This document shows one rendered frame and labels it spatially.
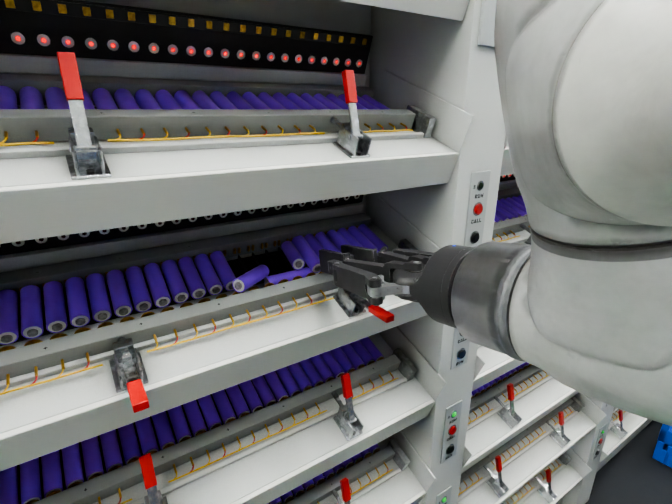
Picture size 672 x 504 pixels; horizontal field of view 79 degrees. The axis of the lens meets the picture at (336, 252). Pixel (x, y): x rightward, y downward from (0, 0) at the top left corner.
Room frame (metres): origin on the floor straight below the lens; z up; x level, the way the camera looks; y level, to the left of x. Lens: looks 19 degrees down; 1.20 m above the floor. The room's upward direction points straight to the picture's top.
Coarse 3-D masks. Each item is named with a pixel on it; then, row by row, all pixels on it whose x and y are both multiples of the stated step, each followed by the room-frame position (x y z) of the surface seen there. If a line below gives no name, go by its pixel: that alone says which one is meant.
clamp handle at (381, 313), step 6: (354, 294) 0.47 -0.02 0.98; (354, 300) 0.47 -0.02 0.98; (360, 300) 0.47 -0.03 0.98; (366, 300) 0.47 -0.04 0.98; (366, 306) 0.45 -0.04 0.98; (372, 306) 0.45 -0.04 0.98; (378, 306) 0.45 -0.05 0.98; (372, 312) 0.44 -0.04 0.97; (378, 312) 0.43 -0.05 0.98; (384, 312) 0.43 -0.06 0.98; (384, 318) 0.42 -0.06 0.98; (390, 318) 0.42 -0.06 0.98
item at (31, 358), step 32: (288, 288) 0.47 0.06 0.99; (320, 288) 0.49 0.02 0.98; (160, 320) 0.38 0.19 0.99; (192, 320) 0.40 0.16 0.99; (256, 320) 0.42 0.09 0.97; (0, 352) 0.32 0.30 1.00; (32, 352) 0.32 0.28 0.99; (64, 352) 0.33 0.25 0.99; (96, 352) 0.35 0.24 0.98; (32, 384) 0.31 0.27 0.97
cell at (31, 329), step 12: (24, 288) 0.40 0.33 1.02; (36, 288) 0.40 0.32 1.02; (24, 300) 0.38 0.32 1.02; (36, 300) 0.39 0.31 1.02; (24, 312) 0.37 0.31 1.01; (36, 312) 0.37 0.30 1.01; (24, 324) 0.36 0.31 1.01; (36, 324) 0.36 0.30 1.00; (24, 336) 0.35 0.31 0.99; (36, 336) 0.36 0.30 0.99
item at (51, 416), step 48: (144, 240) 0.49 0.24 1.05; (384, 240) 0.65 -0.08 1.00; (48, 336) 0.37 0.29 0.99; (192, 336) 0.40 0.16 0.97; (240, 336) 0.41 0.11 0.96; (288, 336) 0.42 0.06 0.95; (336, 336) 0.45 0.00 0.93; (48, 384) 0.32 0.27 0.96; (96, 384) 0.32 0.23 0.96; (144, 384) 0.33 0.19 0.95; (192, 384) 0.35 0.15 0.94; (0, 432) 0.27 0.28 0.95; (48, 432) 0.29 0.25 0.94; (96, 432) 0.31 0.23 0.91
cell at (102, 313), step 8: (88, 280) 0.43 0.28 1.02; (96, 280) 0.43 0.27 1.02; (104, 280) 0.44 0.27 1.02; (88, 288) 0.42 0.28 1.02; (96, 288) 0.42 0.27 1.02; (104, 288) 0.42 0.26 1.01; (96, 296) 0.40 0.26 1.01; (104, 296) 0.41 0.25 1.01; (96, 304) 0.39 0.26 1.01; (104, 304) 0.40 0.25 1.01; (96, 312) 0.39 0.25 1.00; (104, 312) 0.39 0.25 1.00; (96, 320) 0.39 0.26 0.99; (104, 320) 0.39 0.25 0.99
